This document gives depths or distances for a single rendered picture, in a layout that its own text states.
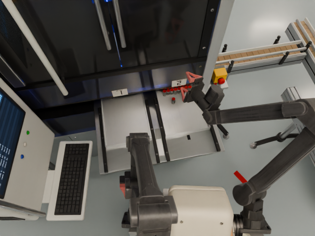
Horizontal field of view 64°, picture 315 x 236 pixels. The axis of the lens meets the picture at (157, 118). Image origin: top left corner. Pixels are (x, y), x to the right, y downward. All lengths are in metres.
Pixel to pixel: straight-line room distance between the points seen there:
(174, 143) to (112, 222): 1.06
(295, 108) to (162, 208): 0.48
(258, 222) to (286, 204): 1.43
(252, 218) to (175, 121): 0.71
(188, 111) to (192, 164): 0.89
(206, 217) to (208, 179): 1.48
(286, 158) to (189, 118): 0.74
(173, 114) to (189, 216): 0.79
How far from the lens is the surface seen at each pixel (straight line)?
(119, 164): 1.42
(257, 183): 0.99
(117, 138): 1.47
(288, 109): 0.84
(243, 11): 3.57
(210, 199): 0.89
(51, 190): 1.57
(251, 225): 1.05
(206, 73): 1.47
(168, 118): 1.50
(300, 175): 2.60
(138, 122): 1.49
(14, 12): 0.97
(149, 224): 0.61
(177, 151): 1.43
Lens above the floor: 2.22
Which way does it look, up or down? 63 degrees down
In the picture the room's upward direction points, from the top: 2 degrees counter-clockwise
